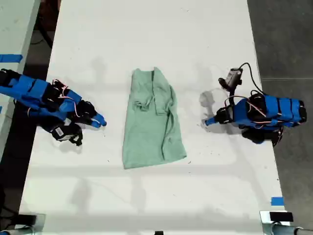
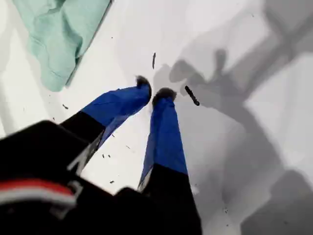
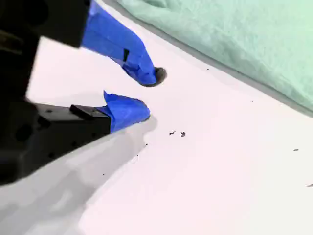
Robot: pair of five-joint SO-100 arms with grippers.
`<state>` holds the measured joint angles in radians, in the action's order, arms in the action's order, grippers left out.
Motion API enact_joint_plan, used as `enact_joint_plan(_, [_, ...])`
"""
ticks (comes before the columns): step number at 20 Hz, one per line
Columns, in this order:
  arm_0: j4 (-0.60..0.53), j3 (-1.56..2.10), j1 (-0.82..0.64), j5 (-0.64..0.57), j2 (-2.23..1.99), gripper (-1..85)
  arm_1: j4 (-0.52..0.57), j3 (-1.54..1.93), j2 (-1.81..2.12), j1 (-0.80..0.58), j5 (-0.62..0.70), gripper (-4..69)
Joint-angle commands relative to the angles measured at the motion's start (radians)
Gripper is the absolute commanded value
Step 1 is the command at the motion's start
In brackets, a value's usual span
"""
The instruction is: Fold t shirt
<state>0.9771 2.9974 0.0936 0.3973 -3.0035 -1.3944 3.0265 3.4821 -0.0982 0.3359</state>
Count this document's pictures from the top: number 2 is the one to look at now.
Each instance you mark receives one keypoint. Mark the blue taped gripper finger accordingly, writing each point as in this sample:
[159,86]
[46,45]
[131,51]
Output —
[117,105]
[165,137]

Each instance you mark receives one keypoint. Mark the thick black scrap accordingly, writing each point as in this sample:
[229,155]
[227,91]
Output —
[192,96]

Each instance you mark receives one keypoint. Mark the thin black scrap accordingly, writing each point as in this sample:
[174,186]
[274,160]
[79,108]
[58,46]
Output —
[153,60]

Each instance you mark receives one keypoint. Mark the pale green T-shirt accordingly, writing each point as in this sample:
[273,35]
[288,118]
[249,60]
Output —
[58,36]

